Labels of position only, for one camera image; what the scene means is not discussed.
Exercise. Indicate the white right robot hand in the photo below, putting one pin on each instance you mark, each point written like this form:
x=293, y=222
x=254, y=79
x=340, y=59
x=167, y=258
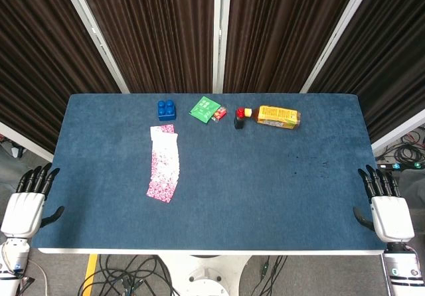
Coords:
x=393, y=216

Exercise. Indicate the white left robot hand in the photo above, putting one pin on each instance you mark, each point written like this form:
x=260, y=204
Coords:
x=21, y=213

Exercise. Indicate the pink patterned cloth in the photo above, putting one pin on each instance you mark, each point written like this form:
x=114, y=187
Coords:
x=160, y=191

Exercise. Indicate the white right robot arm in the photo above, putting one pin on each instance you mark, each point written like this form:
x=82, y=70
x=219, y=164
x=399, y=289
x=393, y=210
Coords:
x=403, y=269

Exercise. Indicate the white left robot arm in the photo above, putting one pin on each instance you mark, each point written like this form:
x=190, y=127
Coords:
x=13, y=259

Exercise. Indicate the black device with lit buttons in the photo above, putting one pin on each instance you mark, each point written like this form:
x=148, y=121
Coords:
x=403, y=166

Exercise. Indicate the yellow-label tea bottle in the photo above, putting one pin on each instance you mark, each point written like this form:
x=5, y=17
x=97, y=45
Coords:
x=277, y=117

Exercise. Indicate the brown fabric partition panel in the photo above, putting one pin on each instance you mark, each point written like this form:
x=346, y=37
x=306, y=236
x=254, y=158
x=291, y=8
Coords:
x=285, y=27
x=40, y=60
x=388, y=60
x=156, y=34

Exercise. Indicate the pink patterned pouch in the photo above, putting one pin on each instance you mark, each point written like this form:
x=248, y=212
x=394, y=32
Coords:
x=166, y=156

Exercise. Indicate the blue felt table cover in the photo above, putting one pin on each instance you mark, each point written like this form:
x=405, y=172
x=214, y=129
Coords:
x=232, y=183

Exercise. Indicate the blue toy building block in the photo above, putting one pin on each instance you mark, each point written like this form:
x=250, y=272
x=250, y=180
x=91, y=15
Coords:
x=167, y=110

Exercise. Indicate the small dark red-capped bottle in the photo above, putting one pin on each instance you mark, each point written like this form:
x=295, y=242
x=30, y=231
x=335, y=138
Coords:
x=239, y=120

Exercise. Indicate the red candy packet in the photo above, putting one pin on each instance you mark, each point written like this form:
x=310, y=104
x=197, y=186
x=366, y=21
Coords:
x=220, y=113

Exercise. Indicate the green snack packet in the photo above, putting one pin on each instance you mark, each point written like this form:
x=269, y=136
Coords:
x=202, y=108

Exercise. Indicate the white partition post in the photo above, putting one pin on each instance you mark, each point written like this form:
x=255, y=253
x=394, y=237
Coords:
x=221, y=34
x=94, y=35
x=338, y=34

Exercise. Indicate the white pedestal base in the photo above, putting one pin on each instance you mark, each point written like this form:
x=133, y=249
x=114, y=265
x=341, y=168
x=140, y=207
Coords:
x=204, y=274

